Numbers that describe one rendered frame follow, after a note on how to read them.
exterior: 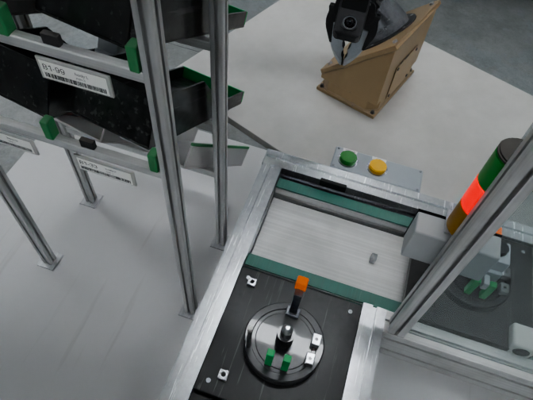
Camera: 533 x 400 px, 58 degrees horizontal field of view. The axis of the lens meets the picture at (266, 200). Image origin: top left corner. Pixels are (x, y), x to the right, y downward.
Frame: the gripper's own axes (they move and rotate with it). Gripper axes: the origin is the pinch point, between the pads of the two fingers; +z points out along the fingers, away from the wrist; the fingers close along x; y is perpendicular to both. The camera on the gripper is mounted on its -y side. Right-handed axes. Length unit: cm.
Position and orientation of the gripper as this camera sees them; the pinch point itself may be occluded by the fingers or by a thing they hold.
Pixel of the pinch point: (342, 61)
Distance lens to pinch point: 93.7
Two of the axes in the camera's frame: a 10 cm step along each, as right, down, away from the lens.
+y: 3.1, -7.6, 5.7
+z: -0.7, 5.8, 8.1
